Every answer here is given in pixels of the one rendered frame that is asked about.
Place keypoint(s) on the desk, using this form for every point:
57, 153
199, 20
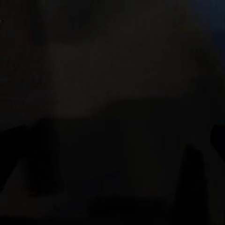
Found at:
120, 98

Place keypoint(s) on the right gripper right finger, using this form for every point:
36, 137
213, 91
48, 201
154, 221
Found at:
217, 138

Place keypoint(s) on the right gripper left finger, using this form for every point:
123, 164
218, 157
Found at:
13, 144

